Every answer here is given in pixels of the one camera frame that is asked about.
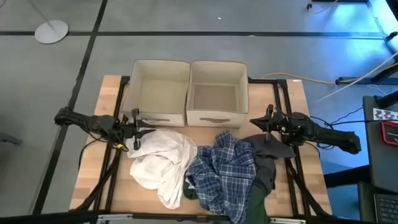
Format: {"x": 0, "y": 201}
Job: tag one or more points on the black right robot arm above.
{"x": 329, "y": 134}

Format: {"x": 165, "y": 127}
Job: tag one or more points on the black keyboard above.
{"x": 387, "y": 208}

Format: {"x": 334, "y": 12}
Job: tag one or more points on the red and black device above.
{"x": 390, "y": 133}

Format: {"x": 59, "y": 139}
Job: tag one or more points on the white garment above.
{"x": 161, "y": 155}

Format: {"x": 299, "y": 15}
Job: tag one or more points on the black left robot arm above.
{"x": 93, "y": 122}

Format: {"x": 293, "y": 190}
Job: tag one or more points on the dark grey garment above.
{"x": 265, "y": 169}

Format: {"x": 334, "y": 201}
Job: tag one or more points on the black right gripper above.
{"x": 278, "y": 124}

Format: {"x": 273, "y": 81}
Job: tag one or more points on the black stand foot bar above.
{"x": 357, "y": 81}

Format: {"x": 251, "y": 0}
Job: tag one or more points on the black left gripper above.
{"x": 136, "y": 130}

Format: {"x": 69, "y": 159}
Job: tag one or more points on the black aluminium table frame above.
{"x": 267, "y": 81}

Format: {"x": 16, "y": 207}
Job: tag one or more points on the black-and-white marker sheet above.
{"x": 385, "y": 114}

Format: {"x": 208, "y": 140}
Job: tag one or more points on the blue plaid shirt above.
{"x": 224, "y": 169}

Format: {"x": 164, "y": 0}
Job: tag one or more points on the black side desk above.
{"x": 381, "y": 161}

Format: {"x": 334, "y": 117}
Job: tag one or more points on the beige fabric storage box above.
{"x": 158, "y": 93}
{"x": 214, "y": 96}

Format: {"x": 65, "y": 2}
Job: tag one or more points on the dark green garment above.
{"x": 258, "y": 207}

